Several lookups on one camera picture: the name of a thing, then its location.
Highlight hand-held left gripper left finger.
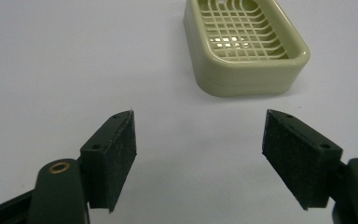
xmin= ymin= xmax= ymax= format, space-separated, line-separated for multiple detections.
xmin=79 ymin=109 xmax=138 ymax=214

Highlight pale green soap dish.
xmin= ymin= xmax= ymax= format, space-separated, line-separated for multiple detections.
xmin=183 ymin=0 xmax=311 ymax=98

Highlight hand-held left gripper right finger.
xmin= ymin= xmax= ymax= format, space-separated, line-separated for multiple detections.
xmin=261 ymin=108 xmax=344 ymax=211

